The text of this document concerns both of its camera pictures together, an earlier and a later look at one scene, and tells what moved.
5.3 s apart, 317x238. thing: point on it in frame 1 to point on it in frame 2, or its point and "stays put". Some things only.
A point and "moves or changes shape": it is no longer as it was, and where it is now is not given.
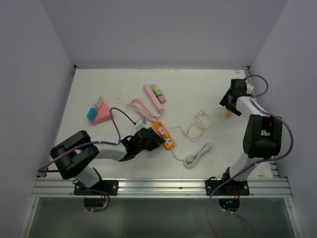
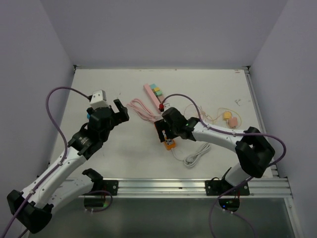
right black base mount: (229, 188) stays put
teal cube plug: (153, 86) stays put
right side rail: (274, 171) stays put
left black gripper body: (152, 144) to (112, 123)
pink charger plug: (163, 132) moves or changes shape
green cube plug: (158, 93) stays put
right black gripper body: (225, 101) to (172, 131)
